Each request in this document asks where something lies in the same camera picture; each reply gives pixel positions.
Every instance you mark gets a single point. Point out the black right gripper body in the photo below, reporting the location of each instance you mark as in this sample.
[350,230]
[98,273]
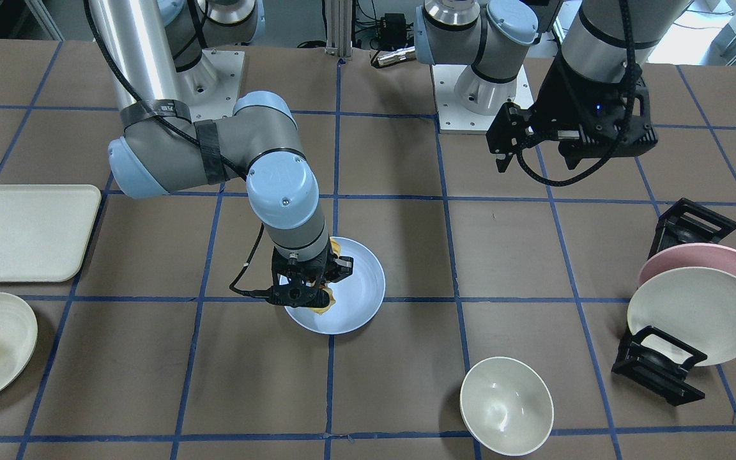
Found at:
[344,268]

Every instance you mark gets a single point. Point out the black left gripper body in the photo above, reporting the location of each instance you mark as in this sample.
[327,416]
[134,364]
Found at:
[555,96]

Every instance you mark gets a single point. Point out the yellow croissant bread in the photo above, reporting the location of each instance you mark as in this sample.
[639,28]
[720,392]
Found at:
[335,251]

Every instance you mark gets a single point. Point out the blue plate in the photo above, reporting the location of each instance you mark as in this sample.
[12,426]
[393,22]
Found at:
[357,298]

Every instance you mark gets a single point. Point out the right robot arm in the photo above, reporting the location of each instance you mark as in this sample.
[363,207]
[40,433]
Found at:
[164,149]

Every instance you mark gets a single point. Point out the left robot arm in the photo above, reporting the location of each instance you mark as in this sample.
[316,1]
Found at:
[493,40]

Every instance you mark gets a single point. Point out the pink plate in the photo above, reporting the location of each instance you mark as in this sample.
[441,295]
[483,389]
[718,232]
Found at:
[705,255]

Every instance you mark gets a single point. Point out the cream plate in rack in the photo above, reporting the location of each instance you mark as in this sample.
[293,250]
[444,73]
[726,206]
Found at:
[705,298]

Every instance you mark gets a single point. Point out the cream bowl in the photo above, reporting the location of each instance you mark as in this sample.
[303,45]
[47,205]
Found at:
[506,406]

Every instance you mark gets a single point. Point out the black dish rack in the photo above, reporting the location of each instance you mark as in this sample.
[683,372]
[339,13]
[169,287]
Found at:
[652,352]

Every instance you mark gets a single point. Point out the white rectangular tray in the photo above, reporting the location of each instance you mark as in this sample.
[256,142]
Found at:
[45,230]

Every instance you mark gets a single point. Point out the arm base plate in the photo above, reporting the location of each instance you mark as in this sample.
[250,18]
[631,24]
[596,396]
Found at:
[211,87]
[468,104]

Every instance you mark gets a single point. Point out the aluminium frame post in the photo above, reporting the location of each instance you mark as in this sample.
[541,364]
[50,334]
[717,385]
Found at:
[339,28]

